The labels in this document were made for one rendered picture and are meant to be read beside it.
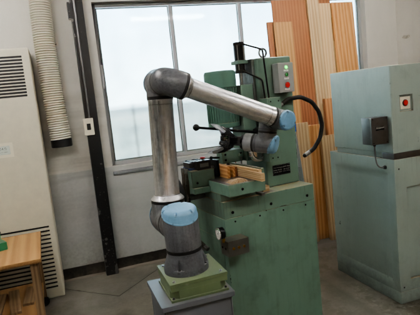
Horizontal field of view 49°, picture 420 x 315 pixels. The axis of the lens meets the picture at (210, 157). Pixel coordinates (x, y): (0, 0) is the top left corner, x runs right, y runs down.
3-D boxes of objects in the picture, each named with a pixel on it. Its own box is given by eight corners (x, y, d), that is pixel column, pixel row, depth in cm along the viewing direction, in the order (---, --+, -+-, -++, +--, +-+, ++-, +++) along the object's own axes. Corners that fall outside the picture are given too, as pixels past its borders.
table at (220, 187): (168, 185, 274) (167, 175, 273) (213, 176, 287) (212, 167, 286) (212, 201, 220) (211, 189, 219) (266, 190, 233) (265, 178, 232)
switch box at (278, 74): (274, 93, 253) (271, 64, 251) (288, 92, 258) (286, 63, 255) (280, 92, 248) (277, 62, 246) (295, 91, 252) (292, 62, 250)
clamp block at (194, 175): (182, 185, 253) (180, 169, 252) (204, 180, 259) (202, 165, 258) (192, 189, 240) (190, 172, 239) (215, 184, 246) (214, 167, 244)
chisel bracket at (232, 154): (217, 165, 258) (215, 150, 257) (239, 162, 264) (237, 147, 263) (223, 167, 251) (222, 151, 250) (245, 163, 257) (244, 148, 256)
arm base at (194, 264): (217, 268, 191) (214, 245, 189) (176, 282, 182) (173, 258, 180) (195, 256, 207) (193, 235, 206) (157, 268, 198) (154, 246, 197)
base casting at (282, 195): (190, 205, 273) (188, 190, 272) (270, 188, 297) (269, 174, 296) (224, 220, 233) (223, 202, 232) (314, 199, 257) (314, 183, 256)
